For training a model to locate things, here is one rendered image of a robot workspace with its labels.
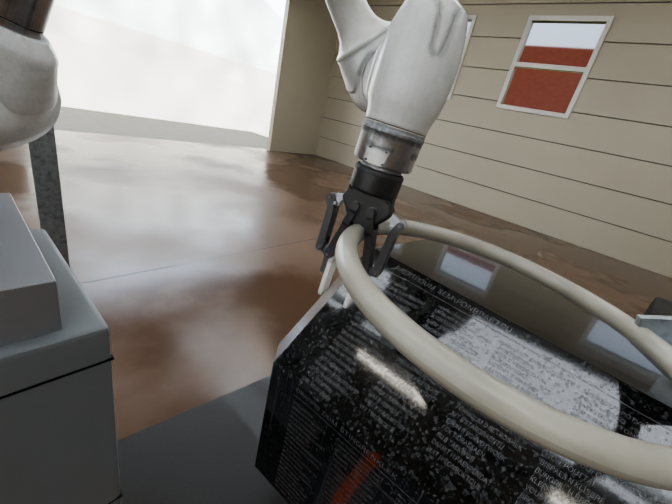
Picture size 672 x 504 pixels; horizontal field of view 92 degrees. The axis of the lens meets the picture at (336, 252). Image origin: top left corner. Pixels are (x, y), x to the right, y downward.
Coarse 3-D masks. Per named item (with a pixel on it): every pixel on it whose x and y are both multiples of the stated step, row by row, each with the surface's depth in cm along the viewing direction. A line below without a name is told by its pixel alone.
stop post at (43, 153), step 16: (32, 144) 123; (48, 144) 126; (32, 160) 125; (48, 160) 128; (48, 176) 130; (48, 192) 132; (48, 208) 134; (48, 224) 136; (64, 224) 140; (64, 240) 142; (64, 256) 145
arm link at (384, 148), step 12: (372, 120) 43; (360, 132) 46; (372, 132) 43; (384, 132) 42; (396, 132) 42; (408, 132) 42; (360, 144) 45; (372, 144) 44; (384, 144) 43; (396, 144) 42; (408, 144) 43; (420, 144) 44; (360, 156) 45; (372, 156) 44; (384, 156) 43; (396, 156) 43; (408, 156) 44; (372, 168) 45; (384, 168) 44; (396, 168) 44; (408, 168) 45
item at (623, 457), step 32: (384, 224) 57; (416, 224) 62; (352, 256) 39; (512, 256) 63; (352, 288) 34; (576, 288) 57; (384, 320) 30; (608, 320) 52; (416, 352) 27; (448, 352) 27; (448, 384) 26; (480, 384) 25; (512, 416) 24; (544, 416) 24; (576, 448) 23; (608, 448) 23; (640, 448) 23; (640, 480) 23
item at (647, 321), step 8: (640, 320) 48; (648, 320) 47; (656, 320) 47; (664, 320) 47; (648, 328) 48; (656, 328) 48; (664, 328) 47; (664, 336) 48; (632, 344) 49; (640, 352) 48
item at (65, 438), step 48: (48, 240) 64; (48, 336) 43; (96, 336) 46; (0, 384) 40; (48, 384) 44; (96, 384) 49; (0, 432) 42; (48, 432) 47; (96, 432) 53; (0, 480) 44; (48, 480) 50; (96, 480) 57
